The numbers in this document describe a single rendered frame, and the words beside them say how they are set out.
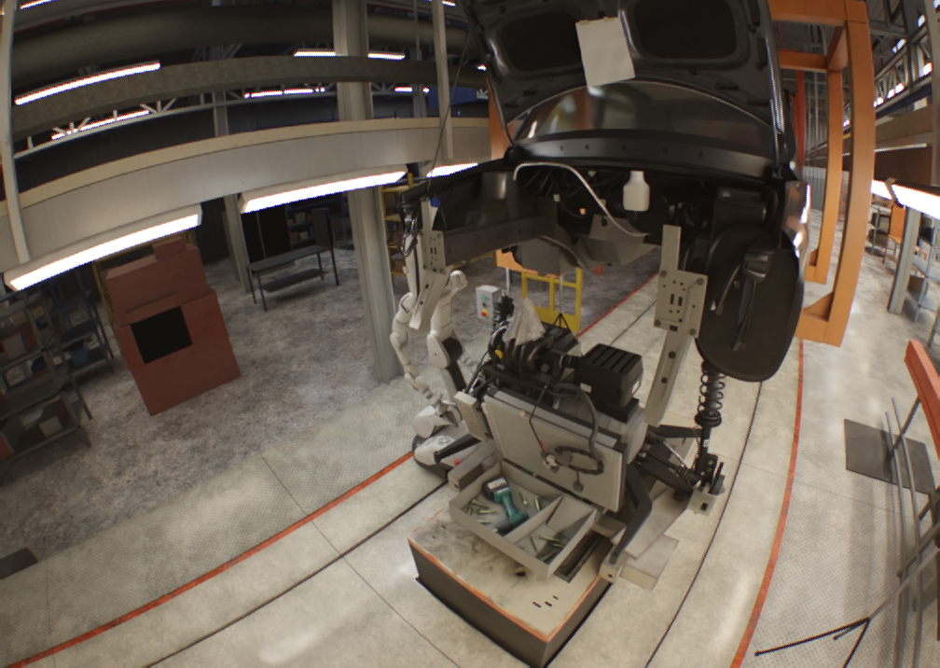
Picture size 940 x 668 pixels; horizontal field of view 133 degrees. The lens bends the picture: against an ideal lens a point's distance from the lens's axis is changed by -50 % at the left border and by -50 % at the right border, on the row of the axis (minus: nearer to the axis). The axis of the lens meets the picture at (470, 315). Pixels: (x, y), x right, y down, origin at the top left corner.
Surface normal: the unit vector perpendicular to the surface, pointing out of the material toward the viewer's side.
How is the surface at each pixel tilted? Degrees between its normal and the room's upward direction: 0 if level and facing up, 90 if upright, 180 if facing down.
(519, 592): 0
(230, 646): 0
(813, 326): 90
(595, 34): 97
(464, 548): 0
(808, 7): 90
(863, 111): 90
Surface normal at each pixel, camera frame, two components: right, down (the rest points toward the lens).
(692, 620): -0.07, -0.92
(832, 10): -0.68, 0.33
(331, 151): 0.73, 0.23
